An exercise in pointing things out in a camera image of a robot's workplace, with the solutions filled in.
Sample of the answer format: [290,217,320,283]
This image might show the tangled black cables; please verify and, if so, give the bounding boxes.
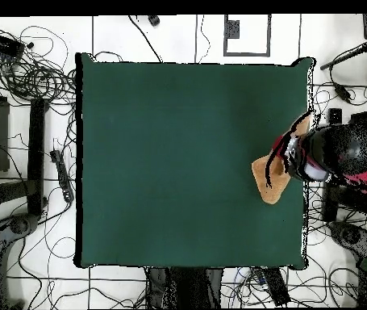
[0,25,77,107]

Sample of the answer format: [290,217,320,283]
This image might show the dark green tablecloth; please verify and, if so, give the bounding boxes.
[73,52,316,270]

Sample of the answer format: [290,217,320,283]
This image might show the black metal stand frame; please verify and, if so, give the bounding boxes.
[322,107,367,224]
[0,97,50,216]

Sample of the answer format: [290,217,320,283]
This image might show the black power strip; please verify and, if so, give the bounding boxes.
[261,267,291,307]
[49,149,75,203]

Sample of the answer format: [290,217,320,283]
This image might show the black tripod rod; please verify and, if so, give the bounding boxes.
[319,40,367,71]

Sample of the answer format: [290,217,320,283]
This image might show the black power adapter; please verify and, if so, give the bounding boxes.
[333,82,352,104]

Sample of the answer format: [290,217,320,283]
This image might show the tan terry towel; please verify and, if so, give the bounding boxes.
[251,111,315,206]

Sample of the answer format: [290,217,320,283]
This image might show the black switch box with ports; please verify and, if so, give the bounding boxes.
[0,29,26,60]

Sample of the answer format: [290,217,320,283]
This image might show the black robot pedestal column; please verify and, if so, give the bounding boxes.
[145,266,224,309]

